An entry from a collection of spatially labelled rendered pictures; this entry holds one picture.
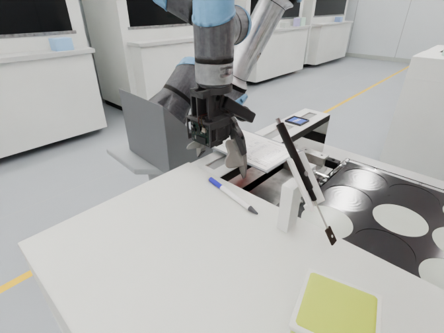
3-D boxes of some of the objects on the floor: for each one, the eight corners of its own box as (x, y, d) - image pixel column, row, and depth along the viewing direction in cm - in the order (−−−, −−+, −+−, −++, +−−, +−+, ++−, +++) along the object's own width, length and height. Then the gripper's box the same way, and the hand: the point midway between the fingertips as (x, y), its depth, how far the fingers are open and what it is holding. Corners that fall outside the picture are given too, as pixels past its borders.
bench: (305, 72, 604) (322, -44, 503) (254, 88, 489) (262, -58, 389) (263, 65, 667) (271, -38, 567) (209, 78, 553) (207, -49, 453)
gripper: (164, 80, 59) (172, 162, 69) (235, 99, 47) (233, 195, 57) (194, 73, 64) (198, 151, 74) (265, 89, 53) (258, 178, 63)
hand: (222, 166), depth 68 cm, fingers open, 14 cm apart
